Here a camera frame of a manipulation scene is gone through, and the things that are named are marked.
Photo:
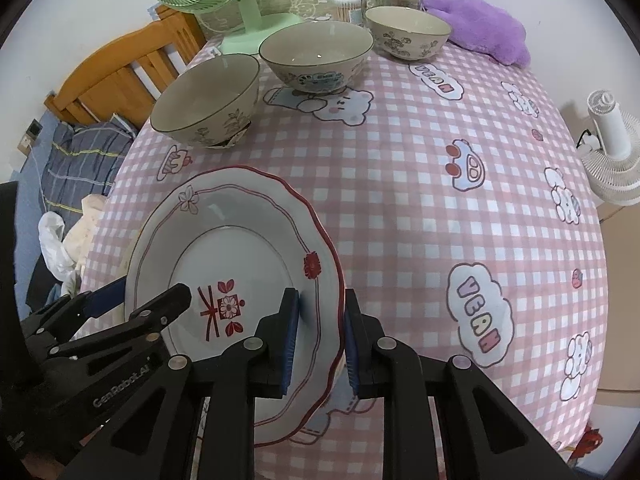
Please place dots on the wooden bed headboard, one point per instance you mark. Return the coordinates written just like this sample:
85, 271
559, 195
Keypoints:
100, 85

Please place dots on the black bag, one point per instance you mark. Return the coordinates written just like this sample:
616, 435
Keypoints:
20, 280

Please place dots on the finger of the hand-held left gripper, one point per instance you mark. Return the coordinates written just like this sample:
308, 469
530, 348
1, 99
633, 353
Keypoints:
107, 297
160, 305

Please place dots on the grey floral ceramic bowl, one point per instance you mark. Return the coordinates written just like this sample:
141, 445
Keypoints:
200, 95
405, 22
315, 45

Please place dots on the red patterned object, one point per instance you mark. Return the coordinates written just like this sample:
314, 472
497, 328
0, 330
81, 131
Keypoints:
592, 440

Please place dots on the beige cloth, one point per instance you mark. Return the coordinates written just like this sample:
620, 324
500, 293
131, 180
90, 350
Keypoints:
82, 230

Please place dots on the white floor fan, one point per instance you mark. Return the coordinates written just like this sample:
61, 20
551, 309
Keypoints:
615, 160

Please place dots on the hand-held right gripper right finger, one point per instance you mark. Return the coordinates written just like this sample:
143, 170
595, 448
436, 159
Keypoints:
352, 350

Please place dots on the purple plush toy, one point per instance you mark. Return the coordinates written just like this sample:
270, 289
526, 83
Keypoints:
480, 25

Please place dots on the green desk fan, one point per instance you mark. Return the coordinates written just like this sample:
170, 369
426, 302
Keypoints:
250, 25

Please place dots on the cotton swab container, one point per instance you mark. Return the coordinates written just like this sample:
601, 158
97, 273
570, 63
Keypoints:
345, 7

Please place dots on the pink checked tablecloth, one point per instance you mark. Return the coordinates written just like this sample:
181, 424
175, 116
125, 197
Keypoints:
400, 185

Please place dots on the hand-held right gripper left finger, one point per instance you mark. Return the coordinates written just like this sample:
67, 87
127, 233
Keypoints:
289, 345

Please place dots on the wall socket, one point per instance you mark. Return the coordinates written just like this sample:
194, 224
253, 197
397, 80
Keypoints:
30, 135

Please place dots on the white plastic bag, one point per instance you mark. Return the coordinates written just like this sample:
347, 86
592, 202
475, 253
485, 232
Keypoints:
50, 240

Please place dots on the white red-rimmed plate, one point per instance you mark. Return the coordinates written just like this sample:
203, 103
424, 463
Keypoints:
240, 255

